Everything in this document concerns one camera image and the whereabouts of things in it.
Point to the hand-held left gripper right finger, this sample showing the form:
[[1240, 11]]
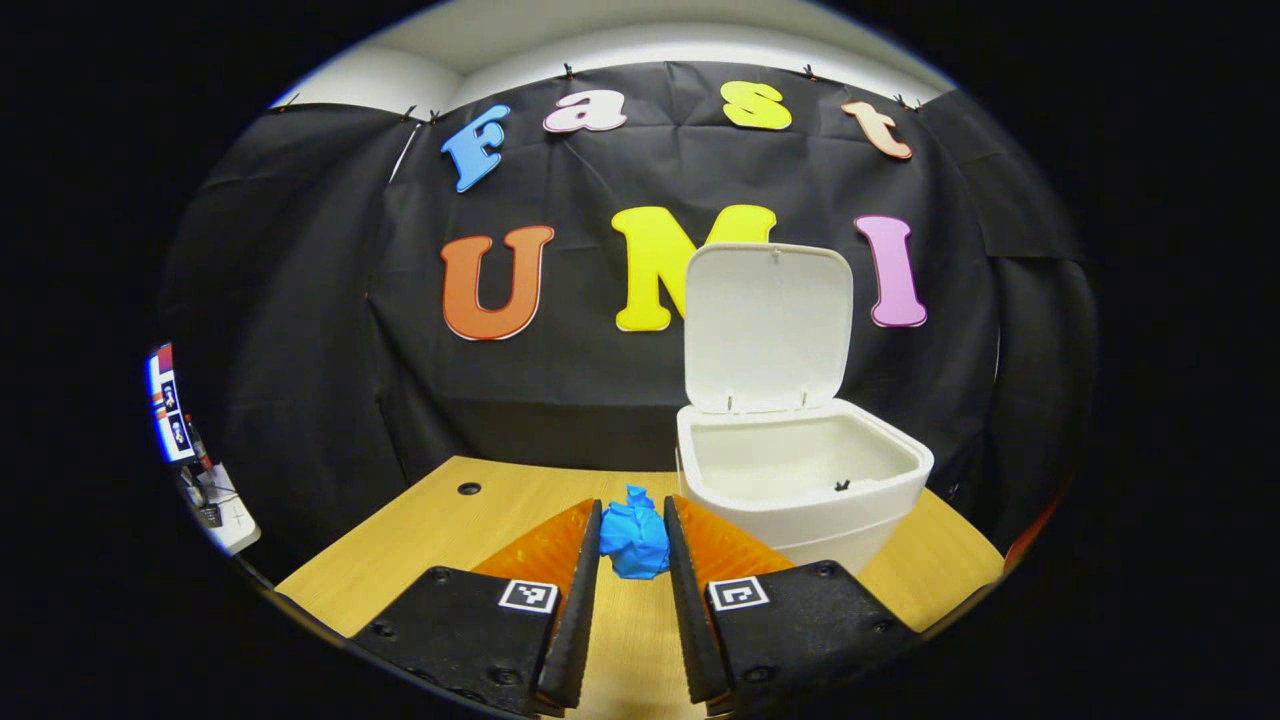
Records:
[[690, 630]]

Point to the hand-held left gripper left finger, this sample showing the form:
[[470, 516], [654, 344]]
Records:
[[575, 640]]

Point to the blue paper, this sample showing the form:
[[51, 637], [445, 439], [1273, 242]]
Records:
[[635, 540]]

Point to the white desktop garbage bin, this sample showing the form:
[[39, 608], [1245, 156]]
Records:
[[770, 340]]

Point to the wooden desktop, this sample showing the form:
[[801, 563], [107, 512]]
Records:
[[450, 530]]

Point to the white side table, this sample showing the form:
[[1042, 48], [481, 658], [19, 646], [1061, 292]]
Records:
[[235, 520]]

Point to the black backdrop cloth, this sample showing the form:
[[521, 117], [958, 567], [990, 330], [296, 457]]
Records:
[[300, 350]]

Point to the computer monitor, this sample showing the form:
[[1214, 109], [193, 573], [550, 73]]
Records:
[[170, 400]]

